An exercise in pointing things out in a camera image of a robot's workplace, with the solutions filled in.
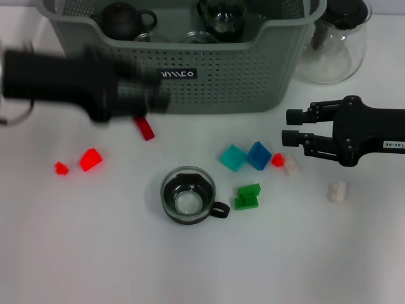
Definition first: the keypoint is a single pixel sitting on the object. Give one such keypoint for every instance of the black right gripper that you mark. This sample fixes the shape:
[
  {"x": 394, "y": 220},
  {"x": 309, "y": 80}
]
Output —
[{"x": 367, "y": 130}]

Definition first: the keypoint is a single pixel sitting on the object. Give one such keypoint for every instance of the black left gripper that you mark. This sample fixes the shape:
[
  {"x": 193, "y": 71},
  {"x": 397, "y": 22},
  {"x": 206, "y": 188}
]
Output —
[{"x": 63, "y": 79}]

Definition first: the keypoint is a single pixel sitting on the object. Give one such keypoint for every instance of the glass teacup with black base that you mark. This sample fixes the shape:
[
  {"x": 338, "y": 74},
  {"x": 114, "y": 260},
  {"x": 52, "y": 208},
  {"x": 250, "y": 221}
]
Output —
[
  {"x": 221, "y": 22},
  {"x": 144, "y": 37},
  {"x": 197, "y": 38},
  {"x": 188, "y": 202}
]

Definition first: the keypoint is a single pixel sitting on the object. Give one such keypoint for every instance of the bright red sloped block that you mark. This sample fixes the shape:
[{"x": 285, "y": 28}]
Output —
[{"x": 90, "y": 160}]

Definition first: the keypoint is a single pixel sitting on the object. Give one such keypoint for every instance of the small bright red block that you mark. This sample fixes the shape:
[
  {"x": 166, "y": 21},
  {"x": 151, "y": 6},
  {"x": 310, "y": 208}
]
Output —
[{"x": 61, "y": 168}]

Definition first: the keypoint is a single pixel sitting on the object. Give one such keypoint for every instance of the small red building block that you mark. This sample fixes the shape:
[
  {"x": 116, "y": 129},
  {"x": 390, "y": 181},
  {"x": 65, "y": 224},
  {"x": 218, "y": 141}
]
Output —
[{"x": 277, "y": 160}]

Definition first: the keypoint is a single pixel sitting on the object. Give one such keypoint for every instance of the white building block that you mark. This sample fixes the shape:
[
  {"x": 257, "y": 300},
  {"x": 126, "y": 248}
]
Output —
[
  {"x": 337, "y": 192},
  {"x": 291, "y": 166}
]

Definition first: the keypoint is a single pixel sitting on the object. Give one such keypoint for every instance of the blue square building block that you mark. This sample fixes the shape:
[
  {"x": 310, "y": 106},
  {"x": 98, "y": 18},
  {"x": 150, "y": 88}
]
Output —
[{"x": 259, "y": 155}]

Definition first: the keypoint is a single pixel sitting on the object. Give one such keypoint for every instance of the teal square building block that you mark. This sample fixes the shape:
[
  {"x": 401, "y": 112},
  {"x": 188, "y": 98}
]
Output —
[{"x": 233, "y": 157}]

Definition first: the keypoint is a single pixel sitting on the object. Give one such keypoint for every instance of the green building block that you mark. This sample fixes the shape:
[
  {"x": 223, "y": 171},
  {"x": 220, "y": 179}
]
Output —
[
  {"x": 250, "y": 189},
  {"x": 245, "y": 203}
]

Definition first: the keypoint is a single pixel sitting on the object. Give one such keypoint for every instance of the grey perforated storage bin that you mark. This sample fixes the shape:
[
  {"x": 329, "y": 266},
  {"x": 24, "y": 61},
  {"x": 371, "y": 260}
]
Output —
[{"x": 221, "y": 88}]

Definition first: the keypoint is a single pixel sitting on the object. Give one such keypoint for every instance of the dark red long brick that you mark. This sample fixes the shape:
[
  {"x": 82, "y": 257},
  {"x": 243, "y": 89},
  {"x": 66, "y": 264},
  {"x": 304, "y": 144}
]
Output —
[{"x": 145, "y": 130}]

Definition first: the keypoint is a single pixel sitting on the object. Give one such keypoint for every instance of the dark clay teapot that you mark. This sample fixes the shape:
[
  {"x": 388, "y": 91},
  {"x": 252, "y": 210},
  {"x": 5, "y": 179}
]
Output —
[{"x": 121, "y": 20}]

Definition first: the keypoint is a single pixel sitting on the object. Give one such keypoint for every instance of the glass carafe with black lid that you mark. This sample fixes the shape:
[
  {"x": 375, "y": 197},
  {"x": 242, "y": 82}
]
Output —
[{"x": 332, "y": 60}]

